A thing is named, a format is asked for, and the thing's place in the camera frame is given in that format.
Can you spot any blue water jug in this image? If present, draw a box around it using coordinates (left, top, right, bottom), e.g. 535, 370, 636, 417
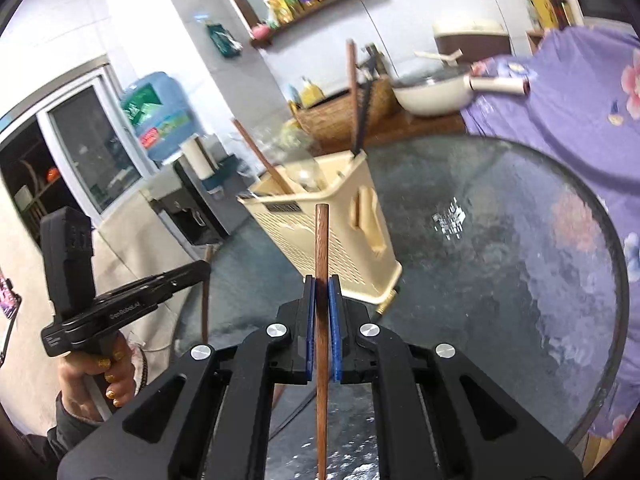
119, 72, 203, 162

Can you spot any white frying pan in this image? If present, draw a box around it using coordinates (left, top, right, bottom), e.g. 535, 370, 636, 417
390, 65, 530, 117

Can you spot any paper towel roll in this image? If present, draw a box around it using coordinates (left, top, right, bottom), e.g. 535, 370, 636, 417
180, 134, 218, 181

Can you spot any yellow soap dispenser bottle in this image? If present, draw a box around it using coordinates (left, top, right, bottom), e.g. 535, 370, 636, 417
299, 77, 326, 108

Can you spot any left hand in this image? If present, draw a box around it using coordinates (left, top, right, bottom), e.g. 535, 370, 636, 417
58, 333, 137, 422

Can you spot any black gold-tipped chopstick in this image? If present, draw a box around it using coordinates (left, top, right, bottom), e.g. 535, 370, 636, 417
375, 287, 400, 316

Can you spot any brown wooden chopstick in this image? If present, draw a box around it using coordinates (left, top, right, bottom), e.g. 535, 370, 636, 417
232, 118, 293, 195
201, 245, 214, 344
346, 39, 358, 155

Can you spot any clear plastic bag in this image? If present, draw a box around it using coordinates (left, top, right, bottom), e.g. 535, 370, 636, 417
234, 119, 314, 183

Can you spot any purple floral cloth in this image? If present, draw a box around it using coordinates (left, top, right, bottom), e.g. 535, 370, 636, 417
462, 26, 639, 440

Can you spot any beige heart utensil holder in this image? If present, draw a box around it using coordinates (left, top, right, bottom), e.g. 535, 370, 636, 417
237, 148, 404, 306

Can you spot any woven wicker basket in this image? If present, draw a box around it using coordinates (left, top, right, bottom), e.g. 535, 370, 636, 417
294, 76, 398, 143

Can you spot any wooden side table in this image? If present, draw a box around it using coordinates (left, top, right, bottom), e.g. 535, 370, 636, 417
309, 109, 469, 157

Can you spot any reddish brown chopstick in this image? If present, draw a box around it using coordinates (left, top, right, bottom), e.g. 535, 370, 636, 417
314, 204, 329, 480

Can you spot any water dispenser machine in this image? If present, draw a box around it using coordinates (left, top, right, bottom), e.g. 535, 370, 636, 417
144, 155, 248, 257

